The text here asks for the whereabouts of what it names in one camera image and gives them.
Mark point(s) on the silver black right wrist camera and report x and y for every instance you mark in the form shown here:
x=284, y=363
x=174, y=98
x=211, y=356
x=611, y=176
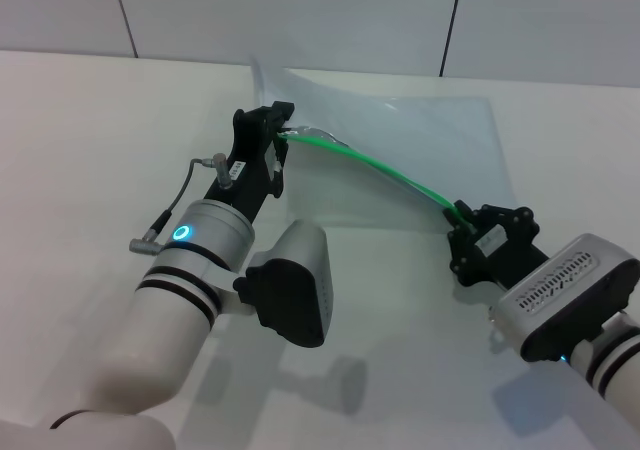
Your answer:
x=560, y=290

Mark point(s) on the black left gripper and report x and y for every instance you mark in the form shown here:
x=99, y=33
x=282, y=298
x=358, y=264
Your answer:
x=250, y=165

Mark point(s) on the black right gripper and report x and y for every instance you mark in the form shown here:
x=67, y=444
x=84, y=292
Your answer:
x=510, y=260

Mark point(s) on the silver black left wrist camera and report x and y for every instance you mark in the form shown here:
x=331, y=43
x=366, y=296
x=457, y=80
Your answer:
x=290, y=300

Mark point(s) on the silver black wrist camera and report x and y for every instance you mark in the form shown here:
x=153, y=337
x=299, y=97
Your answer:
x=290, y=300
x=560, y=290

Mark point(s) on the translucent green-zipper document bag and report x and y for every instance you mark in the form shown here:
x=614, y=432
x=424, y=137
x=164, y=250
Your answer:
x=425, y=140

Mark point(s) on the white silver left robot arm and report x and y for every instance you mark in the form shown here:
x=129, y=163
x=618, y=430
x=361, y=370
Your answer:
x=160, y=330

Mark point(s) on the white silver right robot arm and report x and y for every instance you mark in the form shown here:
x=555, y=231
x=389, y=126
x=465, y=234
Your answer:
x=625, y=380

